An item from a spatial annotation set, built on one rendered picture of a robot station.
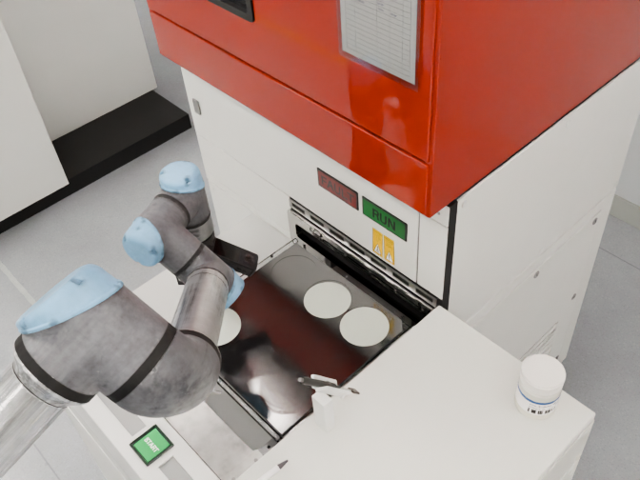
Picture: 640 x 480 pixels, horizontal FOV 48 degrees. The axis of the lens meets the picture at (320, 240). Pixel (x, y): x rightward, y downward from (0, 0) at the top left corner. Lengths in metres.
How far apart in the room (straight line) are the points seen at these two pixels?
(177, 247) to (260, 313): 0.34
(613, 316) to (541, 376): 1.54
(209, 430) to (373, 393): 0.32
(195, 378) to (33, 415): 0.19
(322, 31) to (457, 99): 0.25
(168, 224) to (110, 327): 0.42
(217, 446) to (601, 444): 1.40
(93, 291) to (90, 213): 2.42
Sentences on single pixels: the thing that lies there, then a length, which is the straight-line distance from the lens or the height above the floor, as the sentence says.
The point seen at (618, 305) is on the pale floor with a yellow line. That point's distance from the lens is 2.80.
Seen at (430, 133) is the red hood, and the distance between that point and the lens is 1.10.
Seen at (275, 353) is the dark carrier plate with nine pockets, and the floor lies 0.90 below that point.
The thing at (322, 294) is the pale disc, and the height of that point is 0.90.
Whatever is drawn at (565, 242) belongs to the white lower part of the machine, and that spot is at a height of 0.78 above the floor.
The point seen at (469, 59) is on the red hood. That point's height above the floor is 1.50.
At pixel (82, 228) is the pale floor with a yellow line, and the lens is 3.23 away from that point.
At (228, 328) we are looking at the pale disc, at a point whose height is 0.90.
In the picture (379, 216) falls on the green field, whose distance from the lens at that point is 1.40.
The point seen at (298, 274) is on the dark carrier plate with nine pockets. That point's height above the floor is 0.90.
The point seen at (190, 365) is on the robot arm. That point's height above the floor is 1.35.
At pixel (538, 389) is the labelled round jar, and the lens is 1.22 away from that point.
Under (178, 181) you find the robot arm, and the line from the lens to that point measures 1.27.
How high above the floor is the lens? 2.06
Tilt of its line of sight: 45 degrees down
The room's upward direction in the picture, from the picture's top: 6 degrees counter-clockwise
